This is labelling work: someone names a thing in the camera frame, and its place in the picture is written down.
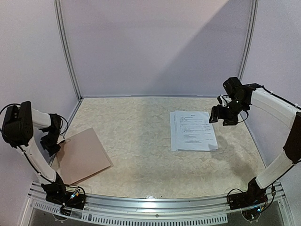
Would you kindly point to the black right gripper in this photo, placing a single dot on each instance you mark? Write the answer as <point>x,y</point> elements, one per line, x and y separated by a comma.
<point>217,113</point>

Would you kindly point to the aluminium frame post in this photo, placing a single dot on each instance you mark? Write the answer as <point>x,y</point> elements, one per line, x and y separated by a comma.
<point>248,39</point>
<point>66,49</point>

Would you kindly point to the aluminium frame left post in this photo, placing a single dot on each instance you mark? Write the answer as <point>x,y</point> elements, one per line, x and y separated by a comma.
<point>66,49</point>

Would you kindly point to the aluminium frame right post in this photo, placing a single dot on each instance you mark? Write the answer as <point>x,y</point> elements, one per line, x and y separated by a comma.
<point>248,39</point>

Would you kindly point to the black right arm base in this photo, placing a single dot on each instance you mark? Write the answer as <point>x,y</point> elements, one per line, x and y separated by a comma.
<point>237,199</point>

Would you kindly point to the pink paper folder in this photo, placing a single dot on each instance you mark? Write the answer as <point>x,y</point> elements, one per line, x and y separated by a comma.
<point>80,157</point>

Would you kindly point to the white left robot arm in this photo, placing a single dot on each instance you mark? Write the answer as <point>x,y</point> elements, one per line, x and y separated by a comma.
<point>18,131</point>

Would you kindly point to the aluminium front rail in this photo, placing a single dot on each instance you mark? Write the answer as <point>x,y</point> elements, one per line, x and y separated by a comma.
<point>116,211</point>

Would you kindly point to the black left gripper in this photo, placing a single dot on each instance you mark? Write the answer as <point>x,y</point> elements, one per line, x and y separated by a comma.
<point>52,150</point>

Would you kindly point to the printed white top sheet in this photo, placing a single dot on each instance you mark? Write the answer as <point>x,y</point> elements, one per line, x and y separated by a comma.
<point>191,131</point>

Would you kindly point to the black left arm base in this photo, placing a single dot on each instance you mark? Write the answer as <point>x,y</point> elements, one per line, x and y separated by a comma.
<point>65,195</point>

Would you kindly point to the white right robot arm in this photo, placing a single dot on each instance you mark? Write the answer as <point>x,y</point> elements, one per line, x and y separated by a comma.
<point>280,129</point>

